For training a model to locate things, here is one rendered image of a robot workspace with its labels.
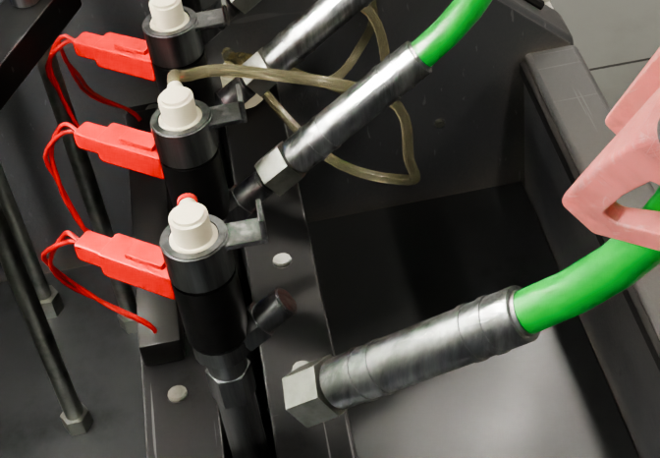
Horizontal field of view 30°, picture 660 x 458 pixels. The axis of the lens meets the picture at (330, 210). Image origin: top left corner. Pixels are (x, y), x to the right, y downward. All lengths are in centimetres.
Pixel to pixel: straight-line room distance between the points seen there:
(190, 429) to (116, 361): 25
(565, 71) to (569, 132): 6
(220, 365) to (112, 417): 30
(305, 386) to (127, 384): 44
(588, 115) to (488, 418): 20
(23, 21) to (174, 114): 17
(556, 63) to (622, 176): 56
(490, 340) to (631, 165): 11
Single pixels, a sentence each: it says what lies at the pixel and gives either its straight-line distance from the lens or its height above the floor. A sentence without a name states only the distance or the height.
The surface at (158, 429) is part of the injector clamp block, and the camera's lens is 62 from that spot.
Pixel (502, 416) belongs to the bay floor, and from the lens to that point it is 79.
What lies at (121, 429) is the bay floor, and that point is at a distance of 82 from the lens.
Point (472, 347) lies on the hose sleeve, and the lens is 38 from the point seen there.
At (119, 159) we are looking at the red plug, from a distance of 60.
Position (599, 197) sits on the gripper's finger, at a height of 124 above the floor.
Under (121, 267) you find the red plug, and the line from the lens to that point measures 53.
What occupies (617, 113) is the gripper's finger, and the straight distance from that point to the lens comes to 35.
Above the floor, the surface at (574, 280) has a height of 120.
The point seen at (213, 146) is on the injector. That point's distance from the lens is 57.
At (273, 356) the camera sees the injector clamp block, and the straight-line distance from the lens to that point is 64.
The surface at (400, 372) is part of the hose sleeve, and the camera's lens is 40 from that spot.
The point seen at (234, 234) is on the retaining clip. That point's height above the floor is 112.
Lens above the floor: 146
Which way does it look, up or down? 42 degrees down
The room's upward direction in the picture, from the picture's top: 9 degrees counter-clockwise
